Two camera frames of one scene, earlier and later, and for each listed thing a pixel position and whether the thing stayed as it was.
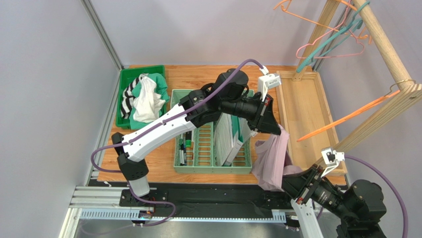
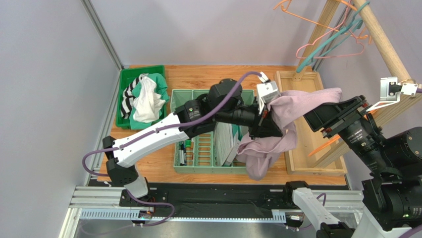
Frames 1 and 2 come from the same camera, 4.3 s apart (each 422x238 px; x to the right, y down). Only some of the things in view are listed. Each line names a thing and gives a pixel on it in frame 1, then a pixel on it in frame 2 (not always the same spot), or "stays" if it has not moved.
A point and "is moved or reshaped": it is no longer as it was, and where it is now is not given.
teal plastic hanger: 351,29 stays
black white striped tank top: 128,98 stays
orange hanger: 351,112 is moved or reshaped
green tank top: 161,88 stays
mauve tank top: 273,161 to 260,153
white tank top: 146,104 stays
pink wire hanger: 323,35 stays
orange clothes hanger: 285,5 stays
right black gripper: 308,184 to 345,116
